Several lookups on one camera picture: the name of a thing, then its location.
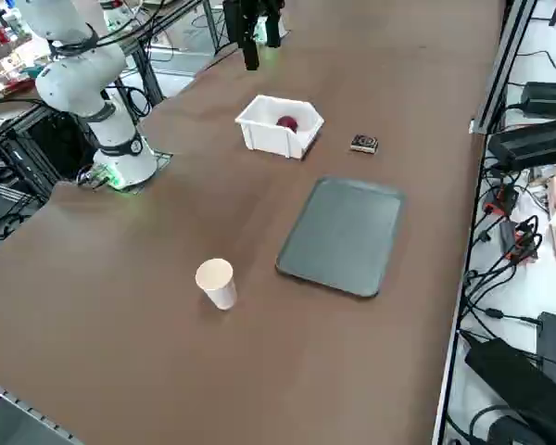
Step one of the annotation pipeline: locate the aluminium profile post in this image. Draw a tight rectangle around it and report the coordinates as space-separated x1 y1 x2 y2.
470 0 541 136

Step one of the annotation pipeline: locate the black frame post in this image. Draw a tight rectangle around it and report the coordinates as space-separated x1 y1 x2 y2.
132 39 166 110

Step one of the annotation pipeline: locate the black equipment rack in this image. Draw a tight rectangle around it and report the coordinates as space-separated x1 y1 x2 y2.
0 99 98 205

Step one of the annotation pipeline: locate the large black power brick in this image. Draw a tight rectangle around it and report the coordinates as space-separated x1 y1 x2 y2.
464 337 556 445

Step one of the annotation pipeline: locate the long dark power brick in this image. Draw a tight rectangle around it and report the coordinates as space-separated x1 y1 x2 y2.
487 118 556 172

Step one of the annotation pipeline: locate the orange black plug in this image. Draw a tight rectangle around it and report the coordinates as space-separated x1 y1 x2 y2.
484 183 521 217
499 215 544 265

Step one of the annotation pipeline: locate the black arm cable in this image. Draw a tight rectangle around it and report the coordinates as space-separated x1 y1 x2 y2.
50 0 205 59

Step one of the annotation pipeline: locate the white plastic box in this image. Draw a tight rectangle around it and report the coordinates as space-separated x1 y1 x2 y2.
234 94 326 161

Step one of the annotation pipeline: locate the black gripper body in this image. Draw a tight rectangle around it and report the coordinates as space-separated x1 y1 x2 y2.
222 0 284 22

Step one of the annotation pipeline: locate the black cable with inline box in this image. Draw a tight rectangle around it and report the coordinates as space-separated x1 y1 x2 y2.
461 303 541 325

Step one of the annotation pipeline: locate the white paper cup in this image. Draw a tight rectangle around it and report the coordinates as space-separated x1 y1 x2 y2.
194 258 239 312

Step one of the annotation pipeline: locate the white device with red button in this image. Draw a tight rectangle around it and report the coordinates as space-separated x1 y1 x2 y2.
102 0 136 33

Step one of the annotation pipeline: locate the gray tray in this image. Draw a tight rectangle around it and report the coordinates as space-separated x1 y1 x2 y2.
274 174 408 299

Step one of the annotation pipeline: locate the small black printed box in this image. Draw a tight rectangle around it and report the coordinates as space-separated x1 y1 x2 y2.
349 133 381 156

